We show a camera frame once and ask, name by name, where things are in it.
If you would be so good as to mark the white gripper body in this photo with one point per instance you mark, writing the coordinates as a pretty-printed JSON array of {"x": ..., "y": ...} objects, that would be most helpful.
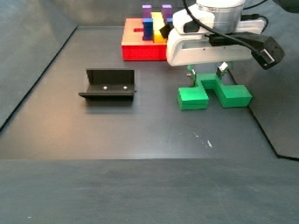
[{"x": 188, "y": 45}]

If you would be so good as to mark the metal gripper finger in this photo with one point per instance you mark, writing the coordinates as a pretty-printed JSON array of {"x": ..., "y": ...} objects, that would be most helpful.
[
  {"x": 223, "y": 69},
  {"x": 191, "y": 75}
]

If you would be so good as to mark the green stepped object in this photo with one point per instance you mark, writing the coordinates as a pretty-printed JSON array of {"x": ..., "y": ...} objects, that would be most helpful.
[{"x": 234, "y": 96}]

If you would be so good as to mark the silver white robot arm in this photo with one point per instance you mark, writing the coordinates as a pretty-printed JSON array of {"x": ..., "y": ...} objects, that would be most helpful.
[{"x": 210, "y": 4}]

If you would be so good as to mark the red board base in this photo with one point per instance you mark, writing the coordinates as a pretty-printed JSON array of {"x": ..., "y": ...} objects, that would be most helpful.
[{"x": 135, "y": 48}]

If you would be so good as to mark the black angle fixture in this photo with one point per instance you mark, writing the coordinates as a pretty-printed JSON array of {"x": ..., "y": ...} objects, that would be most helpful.
[{"x": 109, "y": 84}]

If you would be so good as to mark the blue block right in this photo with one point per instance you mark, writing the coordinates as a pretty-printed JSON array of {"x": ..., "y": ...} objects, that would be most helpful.
[{"x": 168, "y": 20}]

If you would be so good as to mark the blue block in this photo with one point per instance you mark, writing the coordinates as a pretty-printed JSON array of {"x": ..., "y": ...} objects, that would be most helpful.
[
  {"x": 148, "y": 29},
  {"x": 168, "y": 20}
]

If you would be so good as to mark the yellow long bar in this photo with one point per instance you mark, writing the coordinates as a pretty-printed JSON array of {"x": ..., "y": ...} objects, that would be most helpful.
[{"x": 158, "y": 25}]

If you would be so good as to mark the blue block left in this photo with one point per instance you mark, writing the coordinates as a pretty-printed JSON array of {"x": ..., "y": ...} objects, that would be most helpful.
[{"x": 148, "y": 29}]

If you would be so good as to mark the purple block right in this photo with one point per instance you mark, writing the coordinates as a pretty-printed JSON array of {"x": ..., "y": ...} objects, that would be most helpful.
[{"x": 167, "y": 11}]

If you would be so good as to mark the purple block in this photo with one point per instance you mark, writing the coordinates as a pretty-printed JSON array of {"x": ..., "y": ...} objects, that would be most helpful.
[
  {"x": 147, "y": 11},
  {"x": 167, "y": 11}
]

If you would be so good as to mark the purple block left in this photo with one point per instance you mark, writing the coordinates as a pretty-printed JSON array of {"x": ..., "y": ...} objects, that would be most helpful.
[{"x": 147, "y": 11}]

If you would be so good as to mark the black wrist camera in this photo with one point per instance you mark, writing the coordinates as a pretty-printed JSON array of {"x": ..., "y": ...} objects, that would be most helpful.
[{"x": 266, "y": 51}]

